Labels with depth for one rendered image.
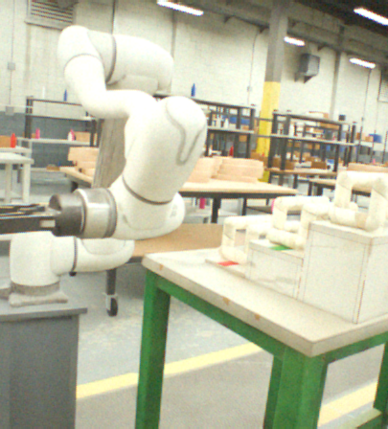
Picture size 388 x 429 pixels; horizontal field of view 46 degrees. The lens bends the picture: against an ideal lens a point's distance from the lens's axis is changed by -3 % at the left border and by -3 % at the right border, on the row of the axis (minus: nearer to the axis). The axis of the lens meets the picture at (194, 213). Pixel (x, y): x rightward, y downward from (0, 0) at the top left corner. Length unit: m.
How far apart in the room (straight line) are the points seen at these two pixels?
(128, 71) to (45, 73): 11.06
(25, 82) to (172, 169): 11.46
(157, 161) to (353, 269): 0.43
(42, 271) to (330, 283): 0.87
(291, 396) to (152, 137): 0.52
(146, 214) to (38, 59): 11.55
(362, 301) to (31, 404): 1.08
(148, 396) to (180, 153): 0.80
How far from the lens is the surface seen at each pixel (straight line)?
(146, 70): 1.29
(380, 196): 0.93
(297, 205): 1.11
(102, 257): 1.52
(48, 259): 1.47
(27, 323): 1.48
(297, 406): 0.90
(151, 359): 1.30
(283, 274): 1.03
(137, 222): 0.82
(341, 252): 0.94
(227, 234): 1.20
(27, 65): 12.20
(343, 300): 0.95
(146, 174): 0.75
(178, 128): 0.71
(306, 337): 0.84
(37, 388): 1.58
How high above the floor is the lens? 1.25
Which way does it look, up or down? 10 degrees down
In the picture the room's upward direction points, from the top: 6 degrees clockwise
